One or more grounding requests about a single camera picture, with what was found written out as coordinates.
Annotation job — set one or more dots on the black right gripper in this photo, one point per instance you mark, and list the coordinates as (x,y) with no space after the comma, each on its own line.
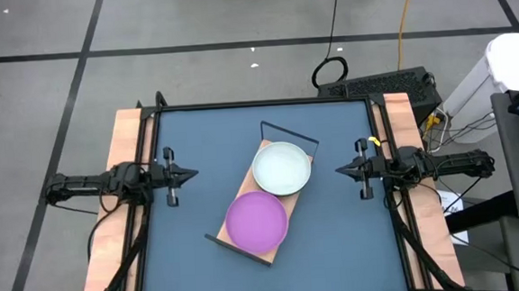
(380,167)

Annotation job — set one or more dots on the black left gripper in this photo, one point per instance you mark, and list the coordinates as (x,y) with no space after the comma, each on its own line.
(160,176)

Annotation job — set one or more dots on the white round plate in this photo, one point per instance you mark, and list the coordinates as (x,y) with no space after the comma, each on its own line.
(281,169)

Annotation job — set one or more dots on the purple round plate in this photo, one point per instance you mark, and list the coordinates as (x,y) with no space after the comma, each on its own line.
(256,222)

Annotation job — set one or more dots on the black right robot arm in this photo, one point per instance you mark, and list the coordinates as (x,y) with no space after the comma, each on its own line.
(446,165)

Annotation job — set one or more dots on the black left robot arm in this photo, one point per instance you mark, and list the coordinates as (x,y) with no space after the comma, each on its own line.
(86,183)

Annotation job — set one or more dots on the yellow tape tag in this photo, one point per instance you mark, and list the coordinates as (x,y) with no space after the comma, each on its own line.
(374,141)

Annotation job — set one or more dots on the wooden dish rack tray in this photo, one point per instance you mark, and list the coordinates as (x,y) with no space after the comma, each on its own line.
(247,185)

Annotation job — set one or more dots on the black computer case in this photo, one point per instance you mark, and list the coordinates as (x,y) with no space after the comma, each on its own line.
(382,86)

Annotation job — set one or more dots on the yellow plug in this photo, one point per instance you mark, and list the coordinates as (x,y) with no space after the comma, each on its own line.
(433,121)

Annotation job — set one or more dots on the wooden side board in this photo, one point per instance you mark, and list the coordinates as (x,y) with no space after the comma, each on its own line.
(107,245)
(431,225)

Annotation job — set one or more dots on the white paper sheet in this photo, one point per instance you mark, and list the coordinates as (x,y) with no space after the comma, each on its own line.
(453,203)

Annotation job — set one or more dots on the white cylindrical bin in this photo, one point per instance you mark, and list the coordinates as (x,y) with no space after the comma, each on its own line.
(511,58)

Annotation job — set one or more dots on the black table frame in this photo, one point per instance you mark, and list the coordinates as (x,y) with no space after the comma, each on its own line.
(261,104)

